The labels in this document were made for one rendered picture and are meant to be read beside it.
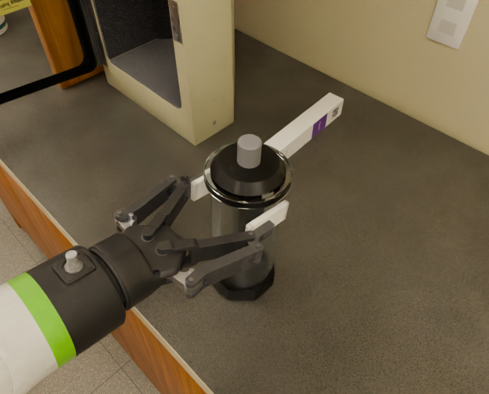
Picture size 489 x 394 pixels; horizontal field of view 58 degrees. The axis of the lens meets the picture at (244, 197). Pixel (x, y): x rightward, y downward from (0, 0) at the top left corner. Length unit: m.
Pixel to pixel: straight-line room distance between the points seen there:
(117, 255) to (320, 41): 0.84
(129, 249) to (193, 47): 0.44
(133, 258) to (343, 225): 0.44
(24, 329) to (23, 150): 0.63
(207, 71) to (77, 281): 0.52
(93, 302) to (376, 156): 0.65
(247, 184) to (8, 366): 0.28
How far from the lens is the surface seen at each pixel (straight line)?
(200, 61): 0.82
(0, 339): 0.41
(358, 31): 1.08
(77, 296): 0.42
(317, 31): 1.15
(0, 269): 2.08
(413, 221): 0.82
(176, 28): 0.78
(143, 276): 0.45
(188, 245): 0.47
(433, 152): 0.97
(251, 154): 0.50
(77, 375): 1.73
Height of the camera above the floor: 1.54
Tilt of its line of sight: 48 degrees down
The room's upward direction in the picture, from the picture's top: straight up
